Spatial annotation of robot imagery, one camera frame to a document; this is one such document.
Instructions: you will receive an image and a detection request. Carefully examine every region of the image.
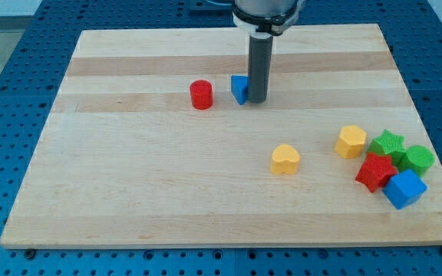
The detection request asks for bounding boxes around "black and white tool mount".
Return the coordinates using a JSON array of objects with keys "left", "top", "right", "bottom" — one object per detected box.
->
[{"left": 233, "top": 5, "right": 302, "bottom": 38}]

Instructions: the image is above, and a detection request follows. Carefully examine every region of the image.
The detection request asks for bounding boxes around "green star block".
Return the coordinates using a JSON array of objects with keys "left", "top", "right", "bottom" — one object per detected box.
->
[{"left": 367, "top": 129, "right": 406, "bottom": 166}]

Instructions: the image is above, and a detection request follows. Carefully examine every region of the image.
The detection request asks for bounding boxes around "blue triangle block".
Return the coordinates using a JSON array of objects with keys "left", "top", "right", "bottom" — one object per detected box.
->
[{"left": 231, "top": 75, "right": 248, "bottom": 105}]

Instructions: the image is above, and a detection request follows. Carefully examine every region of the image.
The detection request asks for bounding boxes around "green cylinder block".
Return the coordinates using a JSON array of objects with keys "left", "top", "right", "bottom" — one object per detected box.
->
[{"left": 397, "top": 145, "right": 435, "bottom": 177}]

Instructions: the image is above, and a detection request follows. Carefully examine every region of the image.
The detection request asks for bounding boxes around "blue cube block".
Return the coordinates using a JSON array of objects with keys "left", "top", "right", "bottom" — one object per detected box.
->
[{"left": 383, "top": 169, "right": 427, "bottom": 210}]

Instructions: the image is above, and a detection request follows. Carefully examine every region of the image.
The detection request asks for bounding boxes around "light wooden board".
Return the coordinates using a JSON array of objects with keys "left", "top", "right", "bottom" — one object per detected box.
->
[{"left": 0, "top": 24, "right": 442, "bottom": 249}]

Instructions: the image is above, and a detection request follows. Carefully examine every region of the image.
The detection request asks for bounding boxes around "yellow heart block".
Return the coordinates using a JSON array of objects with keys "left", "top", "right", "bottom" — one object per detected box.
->
[{"left": 270, "top": 143, "right": 301, "bottom": 175}]

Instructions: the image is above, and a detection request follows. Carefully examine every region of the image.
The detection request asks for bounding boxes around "yellow hexagon block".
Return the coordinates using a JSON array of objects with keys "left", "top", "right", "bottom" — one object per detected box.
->
[{"left": 335, "top": 125, "right": 367, "bottom": 159}]

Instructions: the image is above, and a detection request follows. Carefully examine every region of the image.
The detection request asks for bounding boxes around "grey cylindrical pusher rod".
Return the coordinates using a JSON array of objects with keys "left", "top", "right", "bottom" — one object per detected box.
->
[{"left": 247, "top": 37, "right": 273, "bottom": 104}]

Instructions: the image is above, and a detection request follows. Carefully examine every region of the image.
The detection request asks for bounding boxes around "red cylinder block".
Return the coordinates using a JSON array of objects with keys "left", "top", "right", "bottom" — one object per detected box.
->
[{"left": 190, "top": 80, "right": 213, "bottom": 110}]

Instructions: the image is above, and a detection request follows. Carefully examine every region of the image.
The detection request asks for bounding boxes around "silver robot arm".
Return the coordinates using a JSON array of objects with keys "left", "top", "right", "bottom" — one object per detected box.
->
[{"left": 232, "top": 0, "right": 305, "bottom": 104}]

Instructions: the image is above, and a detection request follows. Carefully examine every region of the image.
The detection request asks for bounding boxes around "red star block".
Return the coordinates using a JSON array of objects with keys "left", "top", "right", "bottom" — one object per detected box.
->
[{"left": 355, "top": 153, "right": 398, "bottom": 192}]

